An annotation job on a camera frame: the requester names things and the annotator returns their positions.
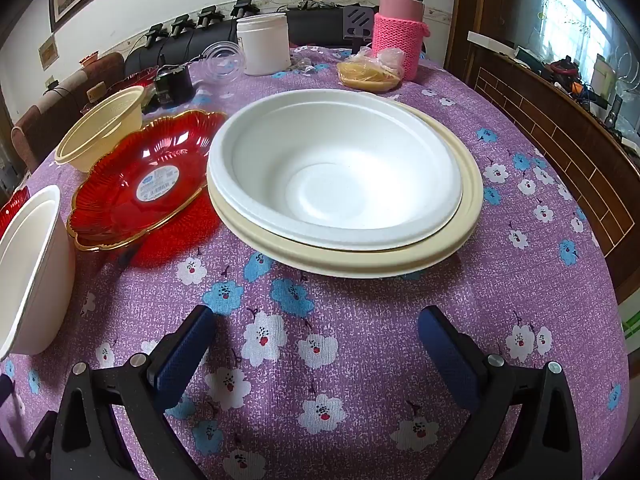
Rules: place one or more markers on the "red plate with gold rim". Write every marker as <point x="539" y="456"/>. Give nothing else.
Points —
<point x="125" y="200"/>
<point x="10" y="207"/>
<point x="135" y="80"/>

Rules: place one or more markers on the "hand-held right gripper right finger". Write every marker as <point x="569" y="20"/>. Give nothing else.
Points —
<point x="450" y="355"/>

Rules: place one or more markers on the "purple floral tablecloth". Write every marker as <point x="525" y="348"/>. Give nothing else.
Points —
<point x="350" y="340"/>

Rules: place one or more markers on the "wooden cabinet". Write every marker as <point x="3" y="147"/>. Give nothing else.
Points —
<point x="550" y="125"/>

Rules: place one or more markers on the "white plastic jar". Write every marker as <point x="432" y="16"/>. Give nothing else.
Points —
<point x="262" y="45"/>

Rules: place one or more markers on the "cream plastic bowl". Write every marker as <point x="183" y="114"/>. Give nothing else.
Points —
<point x="95" y="130"/>

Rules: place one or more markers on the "black leather sofa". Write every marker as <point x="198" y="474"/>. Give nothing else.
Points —
<point x="310" y="27"/>

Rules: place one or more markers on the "small black jar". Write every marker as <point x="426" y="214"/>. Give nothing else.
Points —
<point x="172" y="87"/>

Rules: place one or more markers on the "cream plastic plate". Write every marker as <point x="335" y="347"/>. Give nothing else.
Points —
<point x="350" y="266"/>

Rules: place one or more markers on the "brown fabric sofa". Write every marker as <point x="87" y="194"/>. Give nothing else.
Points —
<point x="45" y="115"/>

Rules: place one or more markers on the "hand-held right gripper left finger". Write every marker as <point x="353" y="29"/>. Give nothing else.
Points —
<point x="185" y="355"/>

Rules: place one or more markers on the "pink thermos with knitted sleeve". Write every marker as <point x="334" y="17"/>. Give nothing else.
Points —
<point x="400" y="35"/>

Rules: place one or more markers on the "black device on sofa back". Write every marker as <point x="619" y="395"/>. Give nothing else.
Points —
<point x="155" y="35"/>
<point x="207" y="17"/>
<point x="245" y="8"/>
<point x="180" y="25"/>

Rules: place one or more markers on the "small brown wall plaque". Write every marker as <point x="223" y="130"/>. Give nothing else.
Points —
<point x="48" y="51"/>

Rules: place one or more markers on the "white paper bowl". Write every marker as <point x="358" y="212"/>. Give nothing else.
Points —
<point x="30" y="270"/>

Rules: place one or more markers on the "large white foam bowl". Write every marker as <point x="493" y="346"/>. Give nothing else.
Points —
<point x="325" y="170"/>

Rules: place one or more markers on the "white and green carton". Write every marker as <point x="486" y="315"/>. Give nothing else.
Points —
<point x="632" y="327"/>

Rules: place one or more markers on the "red and black tool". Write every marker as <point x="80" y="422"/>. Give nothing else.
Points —
<point x="564" y="69"/>

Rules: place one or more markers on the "black slotted spatula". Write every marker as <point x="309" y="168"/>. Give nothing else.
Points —
<point x="357" y="20"/>

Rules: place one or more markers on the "white box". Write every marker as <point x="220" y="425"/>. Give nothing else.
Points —
<point x="490" y="42"/>

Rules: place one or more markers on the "bag of yellow rubber bands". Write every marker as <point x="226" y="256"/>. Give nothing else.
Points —
<point x="365" y="75"/>

